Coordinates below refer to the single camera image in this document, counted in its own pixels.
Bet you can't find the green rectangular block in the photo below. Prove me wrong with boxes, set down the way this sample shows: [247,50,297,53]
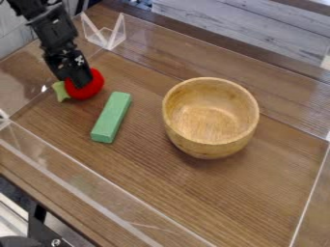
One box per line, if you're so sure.
[91,92,131,143]

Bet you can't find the wooden bowl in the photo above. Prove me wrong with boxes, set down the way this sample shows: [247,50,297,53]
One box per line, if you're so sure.
[163,77,260,159]

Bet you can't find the red plush strawberry toy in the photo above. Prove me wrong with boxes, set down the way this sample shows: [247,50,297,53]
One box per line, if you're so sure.
[52,68,104,102]

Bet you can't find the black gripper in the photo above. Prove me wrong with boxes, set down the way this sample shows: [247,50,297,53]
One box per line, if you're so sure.
[7,0,92,89]

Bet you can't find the black table clamp mount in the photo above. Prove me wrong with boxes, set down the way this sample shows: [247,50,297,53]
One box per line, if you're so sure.
[27,205,73,247]

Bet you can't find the clear acrylic tray walls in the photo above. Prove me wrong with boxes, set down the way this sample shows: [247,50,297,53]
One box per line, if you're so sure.
[0,8,330,247]

